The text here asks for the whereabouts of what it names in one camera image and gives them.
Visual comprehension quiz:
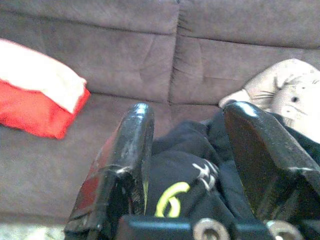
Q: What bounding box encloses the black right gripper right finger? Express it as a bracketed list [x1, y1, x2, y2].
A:
[223, 101, 320, 221]

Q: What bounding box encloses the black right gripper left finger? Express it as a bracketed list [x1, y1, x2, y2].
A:
[64, 102, 155, 240]

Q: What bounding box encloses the black shirt green six print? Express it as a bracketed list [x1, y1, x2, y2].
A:
[143, 109, 320, 226]

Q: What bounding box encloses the beige seal plush toy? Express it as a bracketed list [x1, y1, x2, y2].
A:
[218, 58, 320, 138]

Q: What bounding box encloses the dark brown sofa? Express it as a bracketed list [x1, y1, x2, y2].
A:
[0, 0, 320, 226]

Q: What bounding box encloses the red white cushion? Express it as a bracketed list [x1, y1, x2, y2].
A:
[0, 38, 91, 140]

